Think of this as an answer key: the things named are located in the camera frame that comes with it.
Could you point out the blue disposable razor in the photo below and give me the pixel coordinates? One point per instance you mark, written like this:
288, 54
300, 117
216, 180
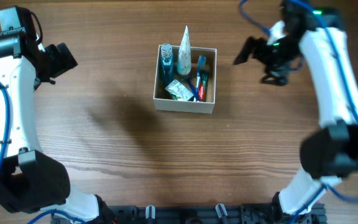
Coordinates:
193, 89

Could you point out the blue toothbrush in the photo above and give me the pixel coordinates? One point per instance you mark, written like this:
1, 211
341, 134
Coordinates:
201, 64

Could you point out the colgate toothpaste tube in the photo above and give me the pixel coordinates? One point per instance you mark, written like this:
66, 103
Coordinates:
203, 84

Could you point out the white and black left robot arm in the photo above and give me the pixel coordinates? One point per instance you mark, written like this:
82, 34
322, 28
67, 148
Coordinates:
30, 181

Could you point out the green white soap packet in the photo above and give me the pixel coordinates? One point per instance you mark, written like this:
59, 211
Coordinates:
178, 91

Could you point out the black mounting rail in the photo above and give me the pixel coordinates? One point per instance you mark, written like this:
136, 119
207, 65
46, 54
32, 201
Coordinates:
182, 215

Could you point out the white cardboard box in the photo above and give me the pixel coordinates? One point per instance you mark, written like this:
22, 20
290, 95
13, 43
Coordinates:
162, 101

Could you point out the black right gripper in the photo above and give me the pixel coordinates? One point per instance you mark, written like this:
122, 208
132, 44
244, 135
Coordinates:
259, 46

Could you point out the white floral lotion tube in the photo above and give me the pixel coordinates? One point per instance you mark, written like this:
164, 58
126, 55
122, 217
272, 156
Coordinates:
184, 55

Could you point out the teal mouthwash bottle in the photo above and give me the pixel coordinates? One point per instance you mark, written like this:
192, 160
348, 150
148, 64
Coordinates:
166, 64

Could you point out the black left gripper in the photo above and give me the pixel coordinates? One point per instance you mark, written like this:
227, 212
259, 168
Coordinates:
63, 60

